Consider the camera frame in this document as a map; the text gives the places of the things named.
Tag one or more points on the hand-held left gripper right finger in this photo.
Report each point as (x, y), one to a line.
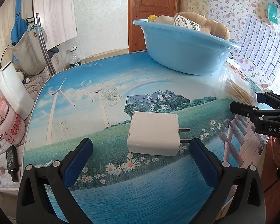
(205, 165)

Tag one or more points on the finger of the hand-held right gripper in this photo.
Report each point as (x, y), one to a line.
(262, 98)
(245, 109)

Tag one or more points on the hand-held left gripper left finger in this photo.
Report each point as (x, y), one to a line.
(77, 165)

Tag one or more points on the bag of cotton swabs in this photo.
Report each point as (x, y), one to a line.
(238, 91)

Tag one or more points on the white charger plug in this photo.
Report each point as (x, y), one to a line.
(151, 133)

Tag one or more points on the light blue plastic basin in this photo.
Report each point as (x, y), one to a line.
(184, 56)

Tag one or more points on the tan plush toy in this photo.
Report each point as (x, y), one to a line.
(214, 28)

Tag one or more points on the printed desktop table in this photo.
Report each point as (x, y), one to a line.
(84, 102)

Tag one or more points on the black power adapter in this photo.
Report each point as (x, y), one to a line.
(11, 161)

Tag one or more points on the pink electric cooker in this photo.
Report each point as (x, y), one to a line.
(11, 128)

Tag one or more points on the teal paper card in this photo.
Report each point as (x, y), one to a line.
(274, 14)

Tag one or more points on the white electric kettle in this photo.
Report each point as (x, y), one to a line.
(11, 91)

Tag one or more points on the large water bottle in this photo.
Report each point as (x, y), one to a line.
(73, 59)

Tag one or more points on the dark grey cloth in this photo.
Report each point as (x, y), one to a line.
(53, 51)

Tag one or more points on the grey fabric bag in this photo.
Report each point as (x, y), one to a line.
(30, 53)

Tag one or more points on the metal clothes rack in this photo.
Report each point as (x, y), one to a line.
(44, 46)

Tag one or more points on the yellow knitted toy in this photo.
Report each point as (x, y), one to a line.
(152, 18)

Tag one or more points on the brown wooden door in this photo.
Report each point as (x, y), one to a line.
(154, 2)

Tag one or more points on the pale wooden board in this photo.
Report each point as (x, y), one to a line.
(58, 21)
(2, 35)

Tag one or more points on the grey brick wall panel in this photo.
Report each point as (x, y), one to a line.
(261, 49)

